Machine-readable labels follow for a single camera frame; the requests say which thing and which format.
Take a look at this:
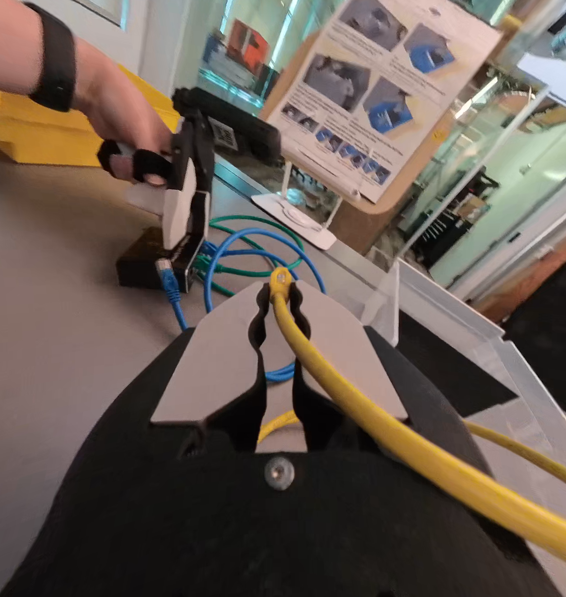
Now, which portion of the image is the clear plastic bin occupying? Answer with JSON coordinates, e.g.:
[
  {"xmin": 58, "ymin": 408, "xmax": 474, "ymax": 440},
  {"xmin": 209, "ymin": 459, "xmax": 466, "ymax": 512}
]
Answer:
[{"xmin": 361, "ymin": 259, "xmax": 566, "ymax": 597}]

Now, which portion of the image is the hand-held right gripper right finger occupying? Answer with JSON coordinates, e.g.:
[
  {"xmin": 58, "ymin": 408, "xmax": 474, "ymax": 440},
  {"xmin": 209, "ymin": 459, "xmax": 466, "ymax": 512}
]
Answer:
[{"xmin": 290, "ymin": 279, "xmax": 410, "ymax": 452}]

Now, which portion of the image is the black wristband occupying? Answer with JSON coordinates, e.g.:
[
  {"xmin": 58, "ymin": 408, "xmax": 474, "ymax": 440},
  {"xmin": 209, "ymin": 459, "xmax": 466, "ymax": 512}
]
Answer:
[{"xmin": 23, "ymin": 2, "xmax": 77, "ymax": 113}]

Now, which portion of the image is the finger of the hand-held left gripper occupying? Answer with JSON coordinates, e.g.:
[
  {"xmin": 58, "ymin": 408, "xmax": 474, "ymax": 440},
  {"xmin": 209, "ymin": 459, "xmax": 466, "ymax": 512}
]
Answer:
[
  {"xmin": 194, "ymin": 190, "xmax": 213, "ymax": 256},
  {"xmin": 163, "ymin": 159, "xmax": 205, "ymax": 262}
]

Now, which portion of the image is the person's left hand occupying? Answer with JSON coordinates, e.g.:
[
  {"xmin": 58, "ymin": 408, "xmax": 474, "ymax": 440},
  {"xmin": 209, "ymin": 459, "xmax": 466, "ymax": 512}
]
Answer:
[{"xmin": 73, "ymin": 36, "xmax": 175, "ymax": 186}]

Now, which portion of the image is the black mat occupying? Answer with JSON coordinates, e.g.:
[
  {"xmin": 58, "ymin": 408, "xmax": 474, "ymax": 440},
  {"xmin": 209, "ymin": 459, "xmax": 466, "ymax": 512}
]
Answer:
[{"xmin": 397, "ymin": 310, "xmax": 518, "ymax": 419}]

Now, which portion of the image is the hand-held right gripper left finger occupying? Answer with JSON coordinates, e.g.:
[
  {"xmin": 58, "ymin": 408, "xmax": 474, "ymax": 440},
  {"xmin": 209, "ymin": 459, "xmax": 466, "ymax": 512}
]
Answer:
[{"xmin": 150, "ymin": 281, "xmax": 271, "ymax": 452}]

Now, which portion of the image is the brown poster board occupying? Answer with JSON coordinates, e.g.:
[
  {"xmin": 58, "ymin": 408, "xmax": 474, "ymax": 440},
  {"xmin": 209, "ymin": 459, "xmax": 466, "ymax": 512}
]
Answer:
[{"xmin": 260, "ymin": 14, "xmax": 519, "ymax": 256}]

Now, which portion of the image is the blue ethernet cable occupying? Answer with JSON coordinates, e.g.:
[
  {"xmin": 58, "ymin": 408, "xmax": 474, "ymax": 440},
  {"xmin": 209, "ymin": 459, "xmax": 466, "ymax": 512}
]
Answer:
[{"xmin": 155, "ymin": 228, "xmax": 328, "ymax": 384}]

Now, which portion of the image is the green ethernet cable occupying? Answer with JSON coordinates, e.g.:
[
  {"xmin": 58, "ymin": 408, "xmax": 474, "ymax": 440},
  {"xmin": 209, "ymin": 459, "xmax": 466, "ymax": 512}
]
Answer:
[{"xmin": 193, "ymin": 215, "xmax": 305, "ymax": 298}]

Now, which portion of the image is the black network switch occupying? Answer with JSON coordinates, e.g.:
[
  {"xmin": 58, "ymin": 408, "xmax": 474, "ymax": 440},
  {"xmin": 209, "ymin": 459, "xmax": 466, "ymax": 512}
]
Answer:
[{"xmin": 116, "ymin": 228, "xmax": 205, "ymax": 294}]

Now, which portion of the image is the person's left forearm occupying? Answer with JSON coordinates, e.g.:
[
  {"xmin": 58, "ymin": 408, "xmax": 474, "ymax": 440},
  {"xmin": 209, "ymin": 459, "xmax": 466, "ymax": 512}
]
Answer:
[{"xmin": 0, "ymin": 0, "xmax": 48, "ymax": 97}]

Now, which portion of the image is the white router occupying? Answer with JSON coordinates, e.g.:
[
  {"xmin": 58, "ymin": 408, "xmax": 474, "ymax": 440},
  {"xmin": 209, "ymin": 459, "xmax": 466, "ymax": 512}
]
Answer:
[{"xmin": 251, "ymin": 161, "xmax": 361, "ymax": 251}]

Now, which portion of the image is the yellow ethernet cable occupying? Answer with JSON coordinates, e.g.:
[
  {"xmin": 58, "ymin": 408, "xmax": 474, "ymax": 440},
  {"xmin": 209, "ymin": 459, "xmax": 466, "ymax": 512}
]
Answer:
[{"xmin": 257, "ymin": 267, "xmax": 566, "ymax": 571}]

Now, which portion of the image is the yellow plastic bin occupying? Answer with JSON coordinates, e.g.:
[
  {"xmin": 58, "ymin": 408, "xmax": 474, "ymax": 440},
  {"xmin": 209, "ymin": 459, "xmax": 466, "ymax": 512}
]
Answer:
[{"xmin": 0, "ymin": 63, "xmax": 181, "ymax": 167}]

